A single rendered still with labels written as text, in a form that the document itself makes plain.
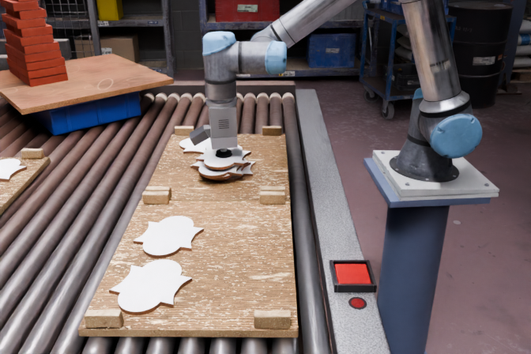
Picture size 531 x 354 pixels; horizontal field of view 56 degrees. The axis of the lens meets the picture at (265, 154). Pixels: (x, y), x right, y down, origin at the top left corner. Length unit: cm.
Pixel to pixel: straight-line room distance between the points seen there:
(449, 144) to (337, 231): 34
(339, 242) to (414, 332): 70
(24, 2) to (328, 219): 117
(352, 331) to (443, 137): 55
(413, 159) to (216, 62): 60
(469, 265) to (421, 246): 122
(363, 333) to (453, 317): 152
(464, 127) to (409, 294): 59
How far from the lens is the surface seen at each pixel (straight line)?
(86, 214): 122
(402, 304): 163
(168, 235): 105
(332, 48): 545
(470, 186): 141
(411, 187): 134
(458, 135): 124
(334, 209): 118
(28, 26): 180
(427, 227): 147
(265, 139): 150
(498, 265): 276
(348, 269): 97
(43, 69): 183
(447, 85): 122
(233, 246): 101
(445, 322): 234
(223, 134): 121
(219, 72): 116
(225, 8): 522
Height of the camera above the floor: 151
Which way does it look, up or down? 24 degrees down
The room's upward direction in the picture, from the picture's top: straight up
